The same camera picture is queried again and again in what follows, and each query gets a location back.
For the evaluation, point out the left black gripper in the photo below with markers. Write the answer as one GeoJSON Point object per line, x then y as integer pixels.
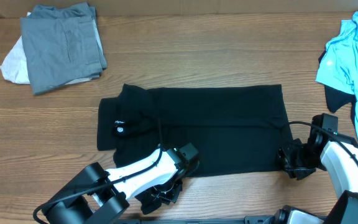
{"type": "Point", "coordinates": [172, 195]}

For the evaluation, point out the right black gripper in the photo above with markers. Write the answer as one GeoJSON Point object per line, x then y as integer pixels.
{"type": "Point", "coordinates": [285, 155]}

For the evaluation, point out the black t-shirt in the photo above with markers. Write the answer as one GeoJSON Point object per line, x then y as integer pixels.
{"type": "Point", "coordinates": [235, 130]}

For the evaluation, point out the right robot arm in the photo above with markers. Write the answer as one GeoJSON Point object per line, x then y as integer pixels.
{"type": "Point", "coordinates": [328, 150]}

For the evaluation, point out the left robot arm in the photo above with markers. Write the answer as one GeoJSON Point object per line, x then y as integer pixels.
{"type": "Point", "coordinates": [97, 195]}

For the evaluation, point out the black garment under blue shirt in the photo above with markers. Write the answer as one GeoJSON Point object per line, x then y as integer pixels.
{"type": "Point", "coordinates": [336, 99]}

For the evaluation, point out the folded grey shorts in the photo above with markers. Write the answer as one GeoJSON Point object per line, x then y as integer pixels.
{"type": "Point", "coordinates": [61, 46]}

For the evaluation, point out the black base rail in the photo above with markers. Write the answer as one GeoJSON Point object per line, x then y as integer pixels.
{"type": "Point", "coordinates": [246, 220]}

